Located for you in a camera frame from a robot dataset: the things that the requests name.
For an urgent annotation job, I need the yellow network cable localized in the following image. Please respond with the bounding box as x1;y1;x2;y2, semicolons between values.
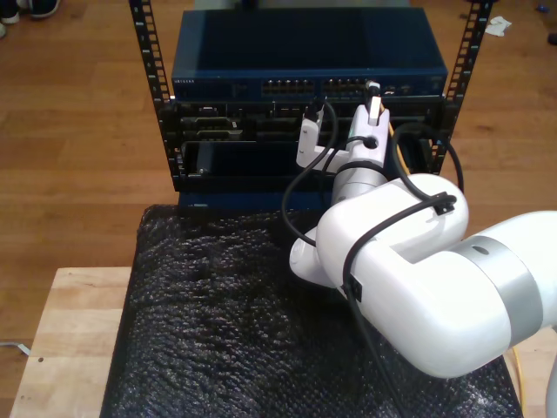
379;98;527;418

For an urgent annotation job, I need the black rack server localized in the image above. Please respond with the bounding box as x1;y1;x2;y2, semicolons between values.
158;98;458;145

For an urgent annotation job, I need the low blue rack unit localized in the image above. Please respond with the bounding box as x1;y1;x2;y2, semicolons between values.
178;191;336;212

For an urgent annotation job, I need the crumpled white paper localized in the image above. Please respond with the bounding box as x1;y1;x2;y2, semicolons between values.
484;16;513;37

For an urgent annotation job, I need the black equipment rack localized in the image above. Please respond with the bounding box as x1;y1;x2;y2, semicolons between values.
128;0;496;195

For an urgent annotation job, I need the black bubble mat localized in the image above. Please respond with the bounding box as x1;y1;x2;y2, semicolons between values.
99;203;523;418

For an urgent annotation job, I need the person's dark shoe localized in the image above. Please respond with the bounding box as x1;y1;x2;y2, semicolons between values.
29;0;62;18
0;0;22;25

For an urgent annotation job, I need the black camera cable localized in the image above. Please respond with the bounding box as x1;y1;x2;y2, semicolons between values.
280;98;380;245

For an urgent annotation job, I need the blue network switch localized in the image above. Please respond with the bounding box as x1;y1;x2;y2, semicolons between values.
171;7;449;104

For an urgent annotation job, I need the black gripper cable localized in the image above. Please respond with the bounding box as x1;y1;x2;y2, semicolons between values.
341;122;466;418

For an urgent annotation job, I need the grey flat strap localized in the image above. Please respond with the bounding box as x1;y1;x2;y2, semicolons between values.
0;341;32;356

